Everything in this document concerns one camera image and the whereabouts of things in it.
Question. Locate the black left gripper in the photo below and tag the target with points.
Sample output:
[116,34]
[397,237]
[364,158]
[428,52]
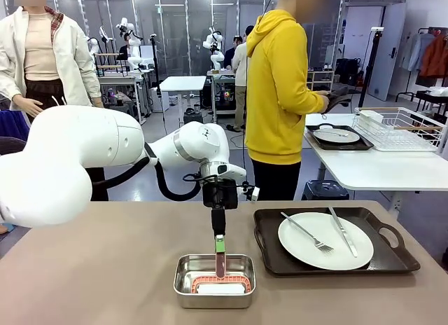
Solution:
[220,195]

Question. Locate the pink lint roller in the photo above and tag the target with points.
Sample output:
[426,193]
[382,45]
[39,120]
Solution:
[222,265]

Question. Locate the dark grey cloth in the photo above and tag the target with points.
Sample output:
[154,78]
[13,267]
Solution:
[339,94]

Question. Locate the white jacket person right forearm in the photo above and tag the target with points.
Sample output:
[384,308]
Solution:
[12,85]

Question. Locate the yellow-sleeved right forearm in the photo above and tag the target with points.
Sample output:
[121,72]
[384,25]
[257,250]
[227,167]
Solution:
[311,99]

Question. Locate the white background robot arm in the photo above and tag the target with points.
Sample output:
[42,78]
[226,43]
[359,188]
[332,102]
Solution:
[214,41]
[94,46]
[133,45]

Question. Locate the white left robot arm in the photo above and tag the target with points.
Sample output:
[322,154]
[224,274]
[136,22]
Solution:
[70,146]

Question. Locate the white jacket person left forearm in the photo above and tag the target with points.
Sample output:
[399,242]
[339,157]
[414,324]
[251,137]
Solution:
[92,83]

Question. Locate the yellow hoodie person right hand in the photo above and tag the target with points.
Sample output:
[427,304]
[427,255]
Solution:
[325,98]

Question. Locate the white jacket person left hand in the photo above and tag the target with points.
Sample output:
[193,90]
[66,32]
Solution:
[99,102]

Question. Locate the white jacket person right hand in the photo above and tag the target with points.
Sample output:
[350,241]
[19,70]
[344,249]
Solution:
[29,107]

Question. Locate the rectangular steel tray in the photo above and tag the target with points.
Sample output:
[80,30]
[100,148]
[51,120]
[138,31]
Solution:
[185,269]

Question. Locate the large white plate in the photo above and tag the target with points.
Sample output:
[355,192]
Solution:
[308,255]

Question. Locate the silver fork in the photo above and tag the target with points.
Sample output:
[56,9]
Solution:
[341,133]
[325,248]

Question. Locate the black bin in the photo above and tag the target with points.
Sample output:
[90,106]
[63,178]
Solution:
[325,192]

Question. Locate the silver knife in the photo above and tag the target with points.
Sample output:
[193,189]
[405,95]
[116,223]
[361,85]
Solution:
[350,245]

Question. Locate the white desk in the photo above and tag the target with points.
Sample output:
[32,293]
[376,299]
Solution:
[182,83]

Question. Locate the person in yellow hoodie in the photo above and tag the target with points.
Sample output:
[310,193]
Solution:
[276,76]

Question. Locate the person in white shirt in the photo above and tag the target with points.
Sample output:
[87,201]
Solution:
[241,66]

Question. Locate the person in dark top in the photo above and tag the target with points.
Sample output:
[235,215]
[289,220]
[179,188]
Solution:
[231,55]

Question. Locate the white workbench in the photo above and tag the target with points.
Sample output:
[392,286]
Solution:
[119,80]

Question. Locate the white side table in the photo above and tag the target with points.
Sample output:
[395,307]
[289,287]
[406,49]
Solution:
[385,167]

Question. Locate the white cutlery holder box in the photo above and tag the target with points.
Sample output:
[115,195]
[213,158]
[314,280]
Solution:
[371,116]

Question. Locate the blue cloth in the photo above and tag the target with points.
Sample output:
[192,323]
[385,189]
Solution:
[14,127]

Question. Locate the black tripod stand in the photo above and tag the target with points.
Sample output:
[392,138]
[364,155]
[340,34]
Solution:
[376,29]

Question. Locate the person in white jacket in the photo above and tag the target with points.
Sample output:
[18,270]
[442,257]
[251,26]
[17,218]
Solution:
[42,41]

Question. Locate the pale blue shirt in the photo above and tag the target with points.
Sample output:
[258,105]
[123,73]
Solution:
[414,52]

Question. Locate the orange jacket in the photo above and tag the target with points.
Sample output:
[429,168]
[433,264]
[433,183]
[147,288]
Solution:
[435,57]

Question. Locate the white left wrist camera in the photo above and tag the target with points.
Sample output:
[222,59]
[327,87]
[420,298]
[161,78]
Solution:
[255,193]

